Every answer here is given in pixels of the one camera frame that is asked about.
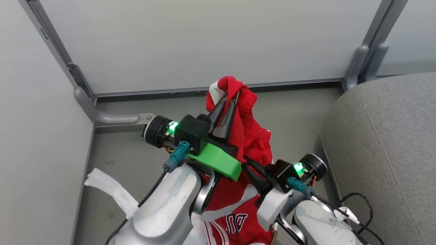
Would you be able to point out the red white sports garment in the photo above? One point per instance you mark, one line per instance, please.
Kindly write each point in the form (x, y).
(250, 143)

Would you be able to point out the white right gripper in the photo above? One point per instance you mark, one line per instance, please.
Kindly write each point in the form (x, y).
(272, 207)

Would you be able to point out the grey fabric sofa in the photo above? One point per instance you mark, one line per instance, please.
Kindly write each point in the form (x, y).
(385, 156)

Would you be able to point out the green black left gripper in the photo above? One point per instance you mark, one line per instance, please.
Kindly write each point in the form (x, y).
(218, 160)

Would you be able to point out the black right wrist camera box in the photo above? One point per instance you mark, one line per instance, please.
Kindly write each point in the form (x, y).
(281, 173)

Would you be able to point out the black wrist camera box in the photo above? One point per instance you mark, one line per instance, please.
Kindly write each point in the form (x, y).
(281, 173)
(191, 131)

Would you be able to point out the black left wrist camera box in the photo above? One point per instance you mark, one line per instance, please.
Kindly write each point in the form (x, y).
(191, 131)

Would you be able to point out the grey metal partition post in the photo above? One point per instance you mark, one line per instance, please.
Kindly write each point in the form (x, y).
(369, 51)
(85, 98)

